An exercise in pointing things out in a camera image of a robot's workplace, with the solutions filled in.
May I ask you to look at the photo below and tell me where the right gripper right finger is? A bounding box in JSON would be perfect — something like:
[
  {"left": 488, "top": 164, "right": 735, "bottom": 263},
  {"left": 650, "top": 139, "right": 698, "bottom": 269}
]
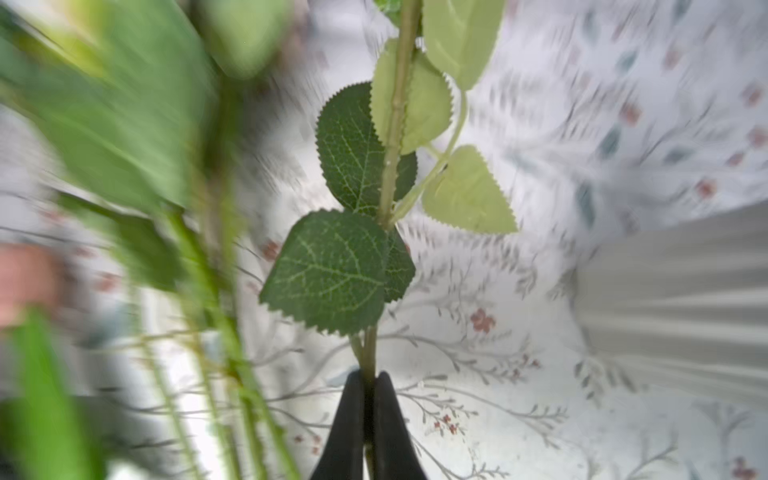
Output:
[{"left": 373, "top": 372, "right": 427, "bottom": 480}]

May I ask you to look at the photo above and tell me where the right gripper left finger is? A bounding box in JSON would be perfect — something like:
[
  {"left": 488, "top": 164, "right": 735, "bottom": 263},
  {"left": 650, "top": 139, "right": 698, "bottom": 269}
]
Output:
[{"left": 310, "top": 370, "right": 365, "bottom": 480}]

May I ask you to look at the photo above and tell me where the pink rose stem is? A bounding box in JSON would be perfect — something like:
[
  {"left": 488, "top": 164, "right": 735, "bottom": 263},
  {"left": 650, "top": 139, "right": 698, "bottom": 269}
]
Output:
[{"left": 260, "top": 1, "right": 517, "bottom": 383}]

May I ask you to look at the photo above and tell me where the white ribbed ceramic vase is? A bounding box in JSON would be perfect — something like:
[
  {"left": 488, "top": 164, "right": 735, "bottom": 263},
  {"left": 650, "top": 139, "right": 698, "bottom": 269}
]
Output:
[{"left": 573, "top": 202, "right": 767, "bottom": 409}]

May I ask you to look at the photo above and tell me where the bunch of artificial flowers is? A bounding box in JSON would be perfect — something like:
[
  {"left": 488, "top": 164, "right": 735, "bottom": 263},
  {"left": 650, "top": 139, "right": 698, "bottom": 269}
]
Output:
[{"left": 1, "top": 1, "right": 299, "bottom": 479}]

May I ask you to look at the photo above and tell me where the floral table mat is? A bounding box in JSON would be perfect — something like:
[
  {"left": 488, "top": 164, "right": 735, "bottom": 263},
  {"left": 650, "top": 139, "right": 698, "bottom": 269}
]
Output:
[{"left": 0, "top": 0, "right": 768, "bottom": 480}]

